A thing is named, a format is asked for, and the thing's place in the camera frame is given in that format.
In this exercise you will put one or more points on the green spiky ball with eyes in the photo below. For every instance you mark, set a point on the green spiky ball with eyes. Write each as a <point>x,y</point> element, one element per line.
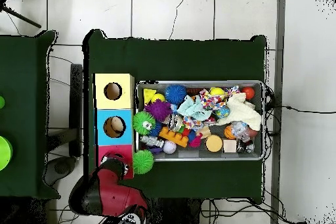
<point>140,122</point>

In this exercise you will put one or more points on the small green object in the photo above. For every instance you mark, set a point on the small green object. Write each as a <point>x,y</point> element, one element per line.
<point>1,102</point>

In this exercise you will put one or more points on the cream white cloth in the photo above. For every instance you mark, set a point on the cream white cloth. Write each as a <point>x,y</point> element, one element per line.
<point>241,111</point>

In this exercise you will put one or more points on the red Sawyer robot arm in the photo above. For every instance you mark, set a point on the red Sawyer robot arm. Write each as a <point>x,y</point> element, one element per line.
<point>115,195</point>

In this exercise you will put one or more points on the plain green spiky ball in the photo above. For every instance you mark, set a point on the plain green spiky ball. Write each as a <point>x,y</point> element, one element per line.
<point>143,161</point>

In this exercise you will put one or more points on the blue spiky ball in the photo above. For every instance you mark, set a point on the blue spiky ball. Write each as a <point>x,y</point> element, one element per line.
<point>175,94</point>
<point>157,129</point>

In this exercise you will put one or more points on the shallow clear mesh bin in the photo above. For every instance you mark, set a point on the shallow clear mesh bin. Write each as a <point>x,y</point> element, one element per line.
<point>210,157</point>

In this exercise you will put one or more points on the crushed silver drink can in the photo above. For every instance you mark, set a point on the crushed silver drink can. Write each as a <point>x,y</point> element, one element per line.
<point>175,122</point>

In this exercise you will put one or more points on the yellow ball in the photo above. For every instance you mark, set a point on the yellow ball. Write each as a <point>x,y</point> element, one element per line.
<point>217,91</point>

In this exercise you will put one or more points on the dark green side tablecloth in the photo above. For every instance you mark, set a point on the dark green side tablecloth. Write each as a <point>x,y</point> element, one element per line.
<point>23,103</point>

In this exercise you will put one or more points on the lime green bowl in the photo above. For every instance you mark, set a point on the lime green bowl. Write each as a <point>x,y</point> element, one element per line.
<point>4,153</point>

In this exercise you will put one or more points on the purple spiky toy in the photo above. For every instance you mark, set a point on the purple spiky toy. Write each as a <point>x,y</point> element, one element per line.
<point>158,109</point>

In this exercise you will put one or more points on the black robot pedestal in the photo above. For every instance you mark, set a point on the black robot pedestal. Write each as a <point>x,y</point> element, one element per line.
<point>178,213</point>

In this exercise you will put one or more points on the wooden box with three holes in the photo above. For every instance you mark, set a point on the wooden box with three holes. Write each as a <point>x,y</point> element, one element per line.
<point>120,100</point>

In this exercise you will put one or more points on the colourful patterned cloth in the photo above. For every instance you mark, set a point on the colourful patterned cloth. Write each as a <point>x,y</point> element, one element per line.
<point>210,100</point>

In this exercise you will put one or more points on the light blue cloth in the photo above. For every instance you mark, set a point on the light blue cloth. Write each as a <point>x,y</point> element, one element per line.
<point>194,108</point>

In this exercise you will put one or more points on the black tripod leg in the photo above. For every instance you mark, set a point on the black tripod leg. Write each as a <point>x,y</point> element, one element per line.
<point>23,18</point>

